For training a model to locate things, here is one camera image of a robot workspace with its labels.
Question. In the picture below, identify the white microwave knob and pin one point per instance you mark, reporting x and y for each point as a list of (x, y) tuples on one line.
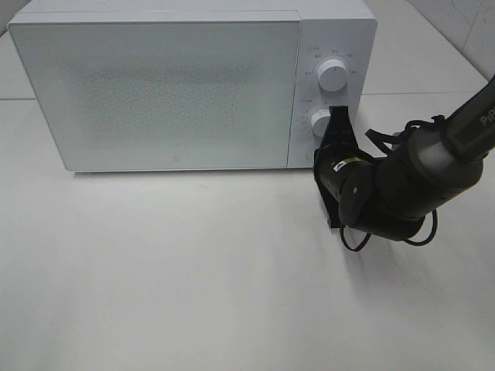
[(319, 121), (332, 74)]

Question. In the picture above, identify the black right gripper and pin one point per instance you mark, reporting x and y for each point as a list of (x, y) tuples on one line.
[(345, 174)]

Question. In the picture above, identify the round white door release button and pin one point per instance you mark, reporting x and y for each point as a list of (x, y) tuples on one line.
[(310, 155)]

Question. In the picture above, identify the white microwave oven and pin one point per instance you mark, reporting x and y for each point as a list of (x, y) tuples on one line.
[(327, 29)]

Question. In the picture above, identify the white microwave door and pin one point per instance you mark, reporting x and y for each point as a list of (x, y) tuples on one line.
[(139, 97)]

